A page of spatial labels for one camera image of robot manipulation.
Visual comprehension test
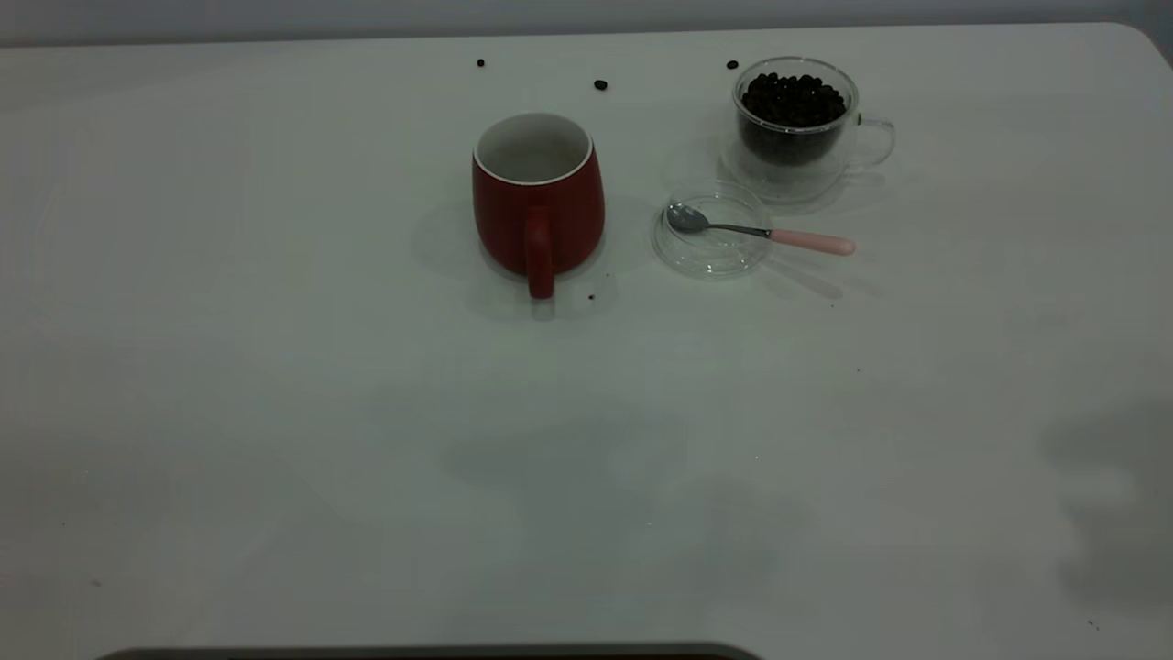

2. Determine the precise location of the red ceramic mug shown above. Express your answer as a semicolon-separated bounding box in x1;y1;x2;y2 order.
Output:
472;112;607;301

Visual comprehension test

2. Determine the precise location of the pink handled metal spoon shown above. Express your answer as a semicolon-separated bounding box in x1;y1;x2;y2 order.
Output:
666;203;857;258

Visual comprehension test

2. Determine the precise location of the coffee beans pile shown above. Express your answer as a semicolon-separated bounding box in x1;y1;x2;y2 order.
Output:
739;71;848;168

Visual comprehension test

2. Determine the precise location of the clear glass saucer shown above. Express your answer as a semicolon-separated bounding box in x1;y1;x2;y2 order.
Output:
651;181;773;280

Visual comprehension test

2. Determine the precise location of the clear glass handled cup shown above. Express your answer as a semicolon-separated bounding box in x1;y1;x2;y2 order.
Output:
719;57;896;204

